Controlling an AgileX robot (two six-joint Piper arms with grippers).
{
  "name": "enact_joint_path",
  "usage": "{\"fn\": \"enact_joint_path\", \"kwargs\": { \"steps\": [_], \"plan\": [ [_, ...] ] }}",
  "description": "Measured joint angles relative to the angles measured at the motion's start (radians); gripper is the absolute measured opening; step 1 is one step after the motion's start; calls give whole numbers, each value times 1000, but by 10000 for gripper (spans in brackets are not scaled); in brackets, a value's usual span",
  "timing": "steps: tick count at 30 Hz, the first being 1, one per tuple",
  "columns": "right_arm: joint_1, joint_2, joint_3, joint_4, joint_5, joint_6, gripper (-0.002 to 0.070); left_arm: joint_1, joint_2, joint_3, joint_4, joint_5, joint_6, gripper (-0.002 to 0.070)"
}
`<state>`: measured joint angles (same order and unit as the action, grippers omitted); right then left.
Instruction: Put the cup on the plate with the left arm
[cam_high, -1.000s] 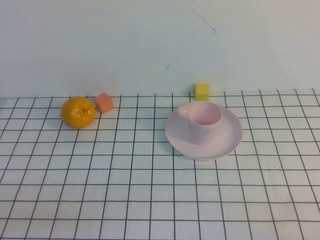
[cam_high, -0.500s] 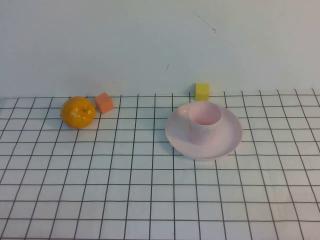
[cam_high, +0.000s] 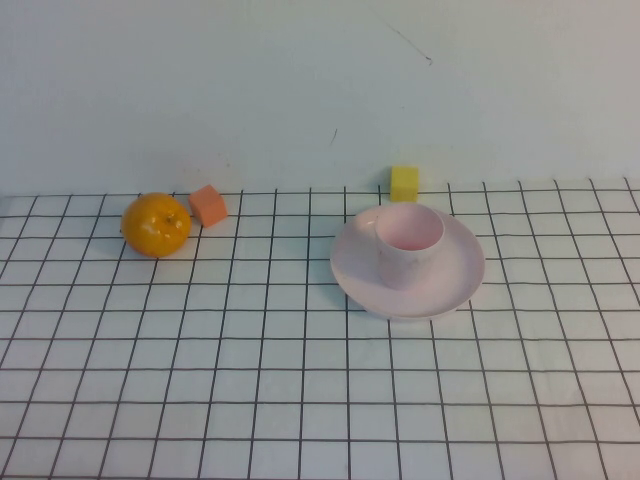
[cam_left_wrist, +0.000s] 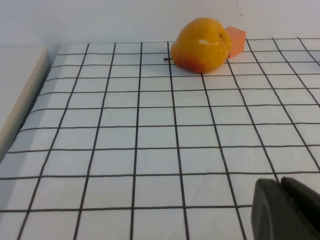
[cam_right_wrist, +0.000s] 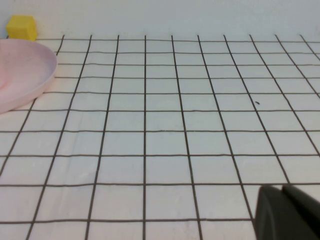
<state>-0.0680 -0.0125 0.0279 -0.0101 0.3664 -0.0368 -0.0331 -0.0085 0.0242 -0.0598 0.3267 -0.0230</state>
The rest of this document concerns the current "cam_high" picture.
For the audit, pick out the pink plastic cup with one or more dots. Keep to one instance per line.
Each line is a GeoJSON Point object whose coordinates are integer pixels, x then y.
{"type": "Point", "coordinates": [405, 255]}

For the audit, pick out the pink round plate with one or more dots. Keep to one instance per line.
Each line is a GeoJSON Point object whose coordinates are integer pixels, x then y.
{"type": "Point", "coordinates": [460, 270]}

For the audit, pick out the yellow foam cube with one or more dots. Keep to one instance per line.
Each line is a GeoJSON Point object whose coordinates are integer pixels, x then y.
{"type": "Point", "coordinates": [404, 184]}

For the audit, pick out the orange foam cube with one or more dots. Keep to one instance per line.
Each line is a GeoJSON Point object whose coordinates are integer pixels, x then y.
{"type": "Point", "coordinates": [209, 206]}

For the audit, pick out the orange fruit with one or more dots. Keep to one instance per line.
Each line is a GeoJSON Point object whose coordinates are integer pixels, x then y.
{"type": "Point", "coordinates": [156, 225]}

